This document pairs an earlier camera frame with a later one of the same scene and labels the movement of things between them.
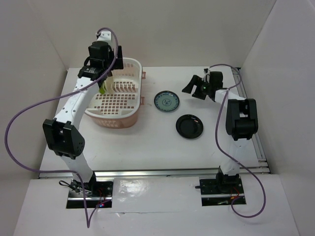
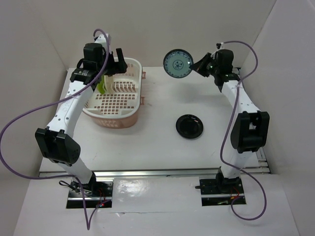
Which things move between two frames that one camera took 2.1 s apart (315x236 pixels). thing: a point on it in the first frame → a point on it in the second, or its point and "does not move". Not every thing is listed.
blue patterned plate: (166, 101) → (177, 62)
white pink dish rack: (118, 106) does not move
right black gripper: (197, 80) → (199, 66)
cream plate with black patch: (110, 81) does not move
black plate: (189, 126) does not move
